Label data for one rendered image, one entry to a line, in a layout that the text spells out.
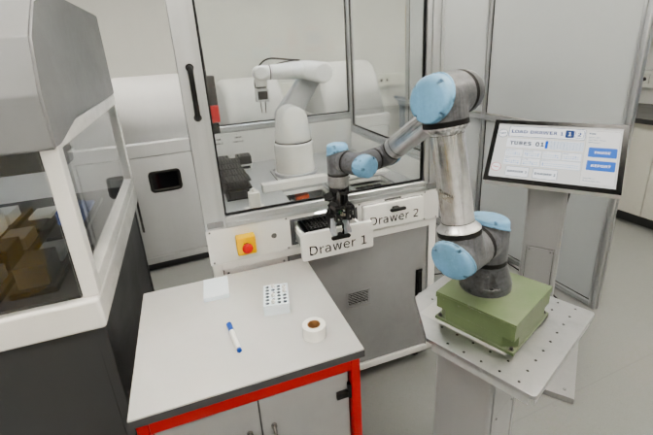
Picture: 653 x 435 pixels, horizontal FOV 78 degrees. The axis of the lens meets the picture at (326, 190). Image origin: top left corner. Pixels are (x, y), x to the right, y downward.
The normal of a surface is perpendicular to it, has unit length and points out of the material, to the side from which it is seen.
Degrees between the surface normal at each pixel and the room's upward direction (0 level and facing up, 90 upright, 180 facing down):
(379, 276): 90
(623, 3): 90
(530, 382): 0
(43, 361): 90
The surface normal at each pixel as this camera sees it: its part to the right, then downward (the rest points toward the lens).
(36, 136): 0.34, 0.30
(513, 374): -0.06, -0.94
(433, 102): -0.77, 0.15
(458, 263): -0.73, 0.40
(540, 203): -0.54, 0.31
